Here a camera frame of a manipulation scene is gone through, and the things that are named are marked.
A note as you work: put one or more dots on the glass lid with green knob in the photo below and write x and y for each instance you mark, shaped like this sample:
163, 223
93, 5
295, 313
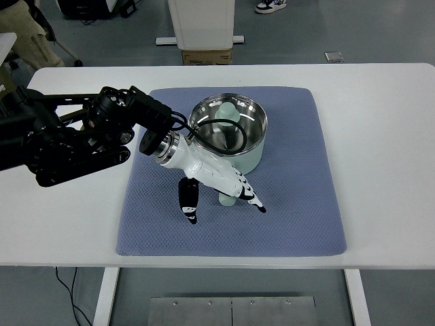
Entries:
227, 110

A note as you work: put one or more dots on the white side table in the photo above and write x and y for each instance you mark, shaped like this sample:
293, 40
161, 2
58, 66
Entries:
6, 44

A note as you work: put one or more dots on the grey floor socket plate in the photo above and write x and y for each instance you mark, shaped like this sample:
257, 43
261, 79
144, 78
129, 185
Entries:
333, 56

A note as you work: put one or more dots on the white stand with foot bar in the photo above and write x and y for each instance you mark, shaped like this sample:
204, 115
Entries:
204, 23

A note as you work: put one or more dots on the cardboard box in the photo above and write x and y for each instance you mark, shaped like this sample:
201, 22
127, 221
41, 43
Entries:
204, 57

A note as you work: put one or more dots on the blue quilted mat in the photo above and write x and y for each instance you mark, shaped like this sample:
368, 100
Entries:
170, 231

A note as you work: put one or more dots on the white table leg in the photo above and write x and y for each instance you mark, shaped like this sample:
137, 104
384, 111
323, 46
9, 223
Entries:
358, 299
105, 299

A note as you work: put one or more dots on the person's shoe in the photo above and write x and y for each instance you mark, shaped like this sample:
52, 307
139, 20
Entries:
268, 6

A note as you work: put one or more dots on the black floor equipment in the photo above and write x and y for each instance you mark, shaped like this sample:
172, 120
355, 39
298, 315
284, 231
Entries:
81, 8

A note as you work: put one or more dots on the grey metal plate with screws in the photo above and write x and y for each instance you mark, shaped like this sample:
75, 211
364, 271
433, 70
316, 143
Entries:
204, 312

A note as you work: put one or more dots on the person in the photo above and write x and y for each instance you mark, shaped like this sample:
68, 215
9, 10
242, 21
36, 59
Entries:
20, 30

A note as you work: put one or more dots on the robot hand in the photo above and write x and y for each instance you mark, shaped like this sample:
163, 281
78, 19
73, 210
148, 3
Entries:
210, 169

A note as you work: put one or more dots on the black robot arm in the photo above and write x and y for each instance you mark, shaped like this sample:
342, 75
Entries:
51, 142

